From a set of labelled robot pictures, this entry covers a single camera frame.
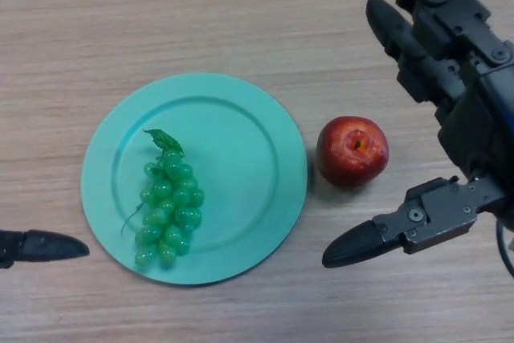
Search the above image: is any teal round plate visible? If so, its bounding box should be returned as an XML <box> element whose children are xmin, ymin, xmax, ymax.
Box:
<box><xmin>80</xmin><ymin>72</ymin><xmax>309</xmax><ymax>287</ymax></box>

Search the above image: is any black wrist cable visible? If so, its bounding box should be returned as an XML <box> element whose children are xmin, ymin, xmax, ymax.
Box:
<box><xmin>496</xmin><ymin>220</ymin><xmax>514</xmax><ymax>280</ymax></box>

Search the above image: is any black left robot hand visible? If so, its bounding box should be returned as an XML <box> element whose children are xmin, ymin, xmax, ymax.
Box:
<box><xmin>0</xmin><ymin>229</ymin><xmax>91</xmax><ymax>270</ymax></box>

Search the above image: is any red apple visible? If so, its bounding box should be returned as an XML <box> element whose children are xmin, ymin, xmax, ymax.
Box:
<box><xmin>316</xmin><ymin>116</ymin><xmax>390</xmax><ymax>188</ymax></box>

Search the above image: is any green grapes bunch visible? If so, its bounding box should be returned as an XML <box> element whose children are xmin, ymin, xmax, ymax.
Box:
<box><xmin>120</xmin><ymin>128</ymin><xmax>206</xmax><ymax>268</ymax></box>

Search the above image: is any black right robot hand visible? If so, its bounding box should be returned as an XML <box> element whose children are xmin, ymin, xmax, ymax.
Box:
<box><xmin>321</xmin><ymin>0</ymin><xmax>514</xmax><ymax>268</ymax></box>

